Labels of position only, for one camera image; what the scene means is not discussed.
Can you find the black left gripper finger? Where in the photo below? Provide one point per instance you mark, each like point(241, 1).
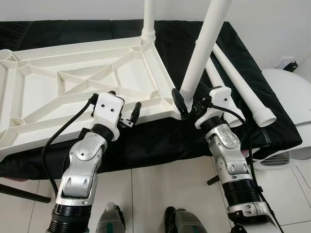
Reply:
point(136, 111)
point(112, 92)

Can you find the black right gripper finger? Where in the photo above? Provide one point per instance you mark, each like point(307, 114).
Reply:
point(179, 101)

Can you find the white ribbed plastic table top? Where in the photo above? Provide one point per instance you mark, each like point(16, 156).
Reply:
point(29, 102)

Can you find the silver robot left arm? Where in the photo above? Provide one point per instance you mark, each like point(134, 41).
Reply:
point(82, 165)

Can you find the black metal bench leg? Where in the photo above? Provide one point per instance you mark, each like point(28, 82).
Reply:
point(24, 193)
point(214, 180)

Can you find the black quilted bench cover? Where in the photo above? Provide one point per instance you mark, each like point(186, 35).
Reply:
point(252, 63)

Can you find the silver robot left leg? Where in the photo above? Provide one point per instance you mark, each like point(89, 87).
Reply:
point(111, 221)

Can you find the silver robot leg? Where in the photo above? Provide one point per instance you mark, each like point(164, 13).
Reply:
point(187, 222)
point(111, 221)

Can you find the silver robot right leg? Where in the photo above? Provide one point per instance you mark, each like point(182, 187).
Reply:
point(187, 222)

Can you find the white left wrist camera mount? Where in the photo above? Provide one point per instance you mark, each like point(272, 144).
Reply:
point(109, 111)

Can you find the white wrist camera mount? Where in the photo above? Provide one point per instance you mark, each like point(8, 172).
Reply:
point(109, 111)
point(221, 97)

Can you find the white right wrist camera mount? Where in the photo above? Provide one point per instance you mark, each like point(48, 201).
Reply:
point(221, 97)

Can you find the wall socket with black plug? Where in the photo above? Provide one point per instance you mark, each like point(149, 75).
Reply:
point(287, 64)

